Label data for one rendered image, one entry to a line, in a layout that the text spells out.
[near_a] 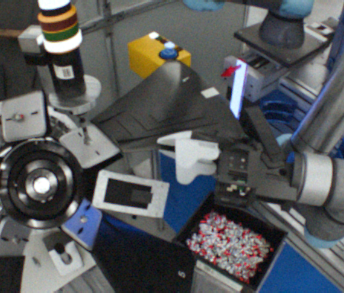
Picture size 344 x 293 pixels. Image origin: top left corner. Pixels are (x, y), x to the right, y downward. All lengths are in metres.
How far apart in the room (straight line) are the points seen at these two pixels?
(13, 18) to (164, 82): 0.29
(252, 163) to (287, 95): 0.65
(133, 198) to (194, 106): 0.21
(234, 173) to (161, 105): 0.18
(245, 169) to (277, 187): 0.05
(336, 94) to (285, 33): 0.54
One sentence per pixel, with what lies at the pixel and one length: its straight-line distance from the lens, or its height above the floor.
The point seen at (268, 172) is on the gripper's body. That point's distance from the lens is 0.48.
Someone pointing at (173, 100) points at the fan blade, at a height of 1.18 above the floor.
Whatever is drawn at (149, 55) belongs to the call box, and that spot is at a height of 1.07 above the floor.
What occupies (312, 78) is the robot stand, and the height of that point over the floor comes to 0.95.
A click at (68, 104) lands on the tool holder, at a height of 1.30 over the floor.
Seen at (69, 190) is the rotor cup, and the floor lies 1.20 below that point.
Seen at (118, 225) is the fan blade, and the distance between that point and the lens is 0.58.
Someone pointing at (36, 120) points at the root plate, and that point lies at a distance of 0.48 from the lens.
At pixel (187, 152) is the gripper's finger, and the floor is 1.20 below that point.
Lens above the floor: 1.56
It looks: 49 degrees down
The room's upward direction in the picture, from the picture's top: straight up
